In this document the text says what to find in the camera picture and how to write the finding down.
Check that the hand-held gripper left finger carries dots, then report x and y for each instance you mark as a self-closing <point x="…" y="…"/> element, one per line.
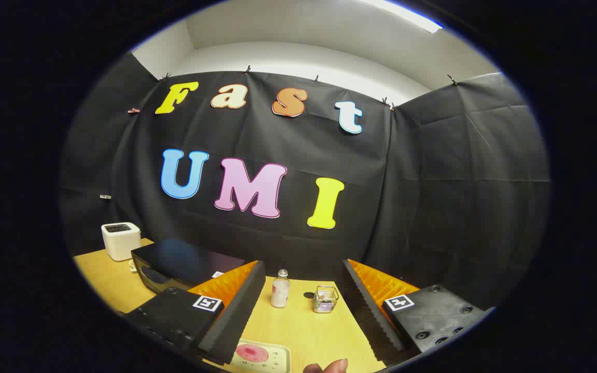
<point x="236" y="316"/>

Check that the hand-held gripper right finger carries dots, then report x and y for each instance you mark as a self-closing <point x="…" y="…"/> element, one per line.
<point x="366" y="311"/>

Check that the pink ham slice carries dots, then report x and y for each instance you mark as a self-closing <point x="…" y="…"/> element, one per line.
<point x="252" y="353"/>

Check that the cream square plate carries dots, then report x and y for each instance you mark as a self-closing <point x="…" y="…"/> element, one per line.
<point x="278" y="358"/>

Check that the black toaster oven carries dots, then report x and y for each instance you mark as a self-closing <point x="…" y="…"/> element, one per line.
<point x="184" y="259"/>

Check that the white bread toaster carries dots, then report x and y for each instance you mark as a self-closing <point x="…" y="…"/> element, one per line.
<point x="121" y="242"/>

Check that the clear plastic bottle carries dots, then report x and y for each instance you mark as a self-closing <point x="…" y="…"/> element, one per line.
<point x="280" y="292"/>

